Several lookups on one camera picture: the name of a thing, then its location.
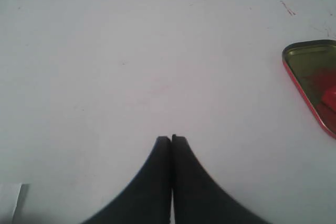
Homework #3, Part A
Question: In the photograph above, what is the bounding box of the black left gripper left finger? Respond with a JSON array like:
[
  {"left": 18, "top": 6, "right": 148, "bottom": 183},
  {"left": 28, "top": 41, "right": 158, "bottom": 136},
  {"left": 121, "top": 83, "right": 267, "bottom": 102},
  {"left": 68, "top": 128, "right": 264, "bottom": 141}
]
[{"left": 85, "top": 136, "right": 172, "bottom": 223}]

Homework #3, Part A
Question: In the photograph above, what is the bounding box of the gold tin lid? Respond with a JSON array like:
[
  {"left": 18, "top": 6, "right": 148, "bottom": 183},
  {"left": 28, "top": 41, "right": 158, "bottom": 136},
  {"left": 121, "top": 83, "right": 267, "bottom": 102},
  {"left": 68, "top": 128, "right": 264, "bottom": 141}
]
[{"left": 282, "top": 39, "right": 335, "bottom": 138}]

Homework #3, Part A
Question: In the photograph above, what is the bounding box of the red plastic stamp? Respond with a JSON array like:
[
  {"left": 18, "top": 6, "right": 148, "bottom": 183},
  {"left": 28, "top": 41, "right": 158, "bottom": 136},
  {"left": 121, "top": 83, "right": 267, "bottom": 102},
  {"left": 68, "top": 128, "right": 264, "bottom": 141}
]
[{"left": 321, "top": 86, "right": 336, "bottom": 112}]

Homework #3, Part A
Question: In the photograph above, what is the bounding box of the white paper scrap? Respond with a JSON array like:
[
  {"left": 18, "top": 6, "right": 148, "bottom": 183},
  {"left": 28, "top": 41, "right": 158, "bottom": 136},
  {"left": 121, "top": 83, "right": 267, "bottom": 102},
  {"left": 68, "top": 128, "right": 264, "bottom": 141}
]
[{"left": 1, "top": 183, "right": 29, "bottom": 224}]

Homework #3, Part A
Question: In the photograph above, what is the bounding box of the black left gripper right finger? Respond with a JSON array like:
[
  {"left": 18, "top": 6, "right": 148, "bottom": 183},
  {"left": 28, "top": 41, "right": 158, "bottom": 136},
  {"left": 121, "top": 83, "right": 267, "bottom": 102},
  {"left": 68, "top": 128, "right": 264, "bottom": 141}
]
[{"left": 171, "top": 135, "right": 267, "bottom": 223}]

